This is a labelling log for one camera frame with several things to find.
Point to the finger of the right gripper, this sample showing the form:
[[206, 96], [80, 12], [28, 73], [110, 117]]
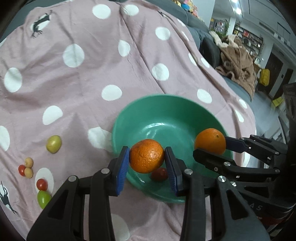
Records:
[[228, 168], [266, 150]]

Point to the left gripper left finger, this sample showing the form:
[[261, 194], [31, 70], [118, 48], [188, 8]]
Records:
[[62, 218]]

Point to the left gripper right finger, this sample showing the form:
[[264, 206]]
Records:
[[231, 217]]

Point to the orange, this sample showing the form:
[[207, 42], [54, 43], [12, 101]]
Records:
[[211, 140], [146, 156]]

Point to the small red tomato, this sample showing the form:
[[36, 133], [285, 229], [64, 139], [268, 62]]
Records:
[[159, 175]]

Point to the green plastic bowl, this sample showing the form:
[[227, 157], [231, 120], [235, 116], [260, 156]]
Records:
[[173, 121]]

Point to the green oval fruit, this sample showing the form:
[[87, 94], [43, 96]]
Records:
[[43, 198]]

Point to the yellow-green fruit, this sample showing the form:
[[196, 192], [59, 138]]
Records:
[[54, 144]]

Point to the small tan fruit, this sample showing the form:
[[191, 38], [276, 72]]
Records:
[[29, 162], [28, 172]]

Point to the red tomato near oranges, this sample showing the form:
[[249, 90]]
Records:
[[42, 184]]

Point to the yellow container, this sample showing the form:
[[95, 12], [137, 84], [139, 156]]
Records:
[[264, 77]]

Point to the red tomato top left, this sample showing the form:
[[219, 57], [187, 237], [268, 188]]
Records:
[[21, 170]]

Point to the beige fuzzy blanket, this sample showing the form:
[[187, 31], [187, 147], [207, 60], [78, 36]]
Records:
[[236, 62]]

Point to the dark grey cushion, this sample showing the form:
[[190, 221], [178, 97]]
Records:
[[210, 52]]

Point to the pink polka dot blanket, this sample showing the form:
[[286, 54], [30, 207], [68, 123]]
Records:
[[85, 131]]

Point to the colourful toy pile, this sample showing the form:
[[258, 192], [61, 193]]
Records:
[[188, 6]]

